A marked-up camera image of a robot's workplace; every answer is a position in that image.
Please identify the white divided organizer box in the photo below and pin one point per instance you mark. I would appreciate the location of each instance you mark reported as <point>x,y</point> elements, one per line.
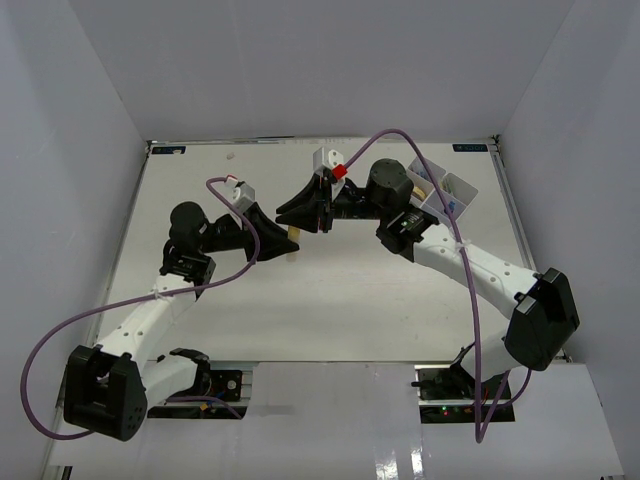
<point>465,193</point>

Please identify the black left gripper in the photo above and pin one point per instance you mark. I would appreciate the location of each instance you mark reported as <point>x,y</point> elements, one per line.
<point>273,241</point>

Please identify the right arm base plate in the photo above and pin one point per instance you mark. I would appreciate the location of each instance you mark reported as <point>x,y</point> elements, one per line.
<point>446,396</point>

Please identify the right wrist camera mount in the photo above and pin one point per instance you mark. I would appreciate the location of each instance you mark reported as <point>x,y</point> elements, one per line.
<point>329,163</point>

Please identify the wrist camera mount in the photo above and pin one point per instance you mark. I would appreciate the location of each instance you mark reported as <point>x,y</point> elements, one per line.
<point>329,163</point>
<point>240,194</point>

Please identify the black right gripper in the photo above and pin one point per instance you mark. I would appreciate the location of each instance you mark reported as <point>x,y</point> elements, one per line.
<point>312,218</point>

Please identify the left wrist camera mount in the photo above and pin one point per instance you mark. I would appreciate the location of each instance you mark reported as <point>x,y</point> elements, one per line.
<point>240,194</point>

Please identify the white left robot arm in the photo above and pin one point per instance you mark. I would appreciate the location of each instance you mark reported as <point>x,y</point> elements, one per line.
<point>111,386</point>

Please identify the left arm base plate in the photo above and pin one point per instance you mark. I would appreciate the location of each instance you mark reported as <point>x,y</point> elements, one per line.
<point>230,386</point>

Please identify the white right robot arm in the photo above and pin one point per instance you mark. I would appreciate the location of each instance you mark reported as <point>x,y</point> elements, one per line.
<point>539,307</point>

